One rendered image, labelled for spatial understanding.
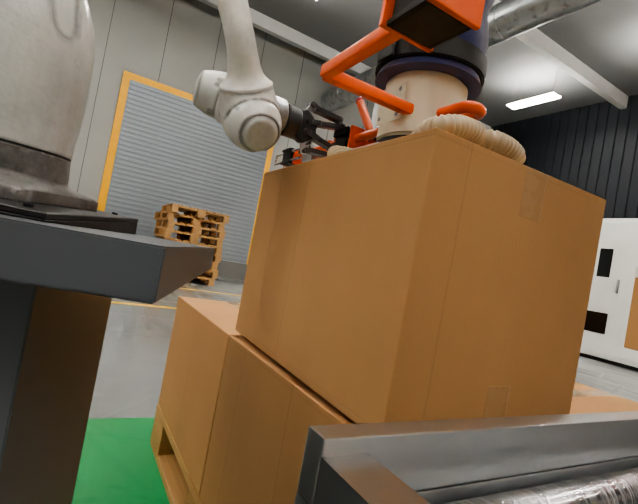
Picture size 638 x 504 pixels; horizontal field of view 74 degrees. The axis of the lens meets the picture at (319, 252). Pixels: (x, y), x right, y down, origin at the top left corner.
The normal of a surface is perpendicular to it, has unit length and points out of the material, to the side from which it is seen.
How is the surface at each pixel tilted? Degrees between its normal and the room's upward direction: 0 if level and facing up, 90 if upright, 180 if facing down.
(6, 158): 88
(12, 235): 90
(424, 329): 90
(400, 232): 90
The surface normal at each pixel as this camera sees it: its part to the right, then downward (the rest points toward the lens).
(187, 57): 0.50, 0.07
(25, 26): 0.67, 0.01
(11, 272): 0.18, 0.00
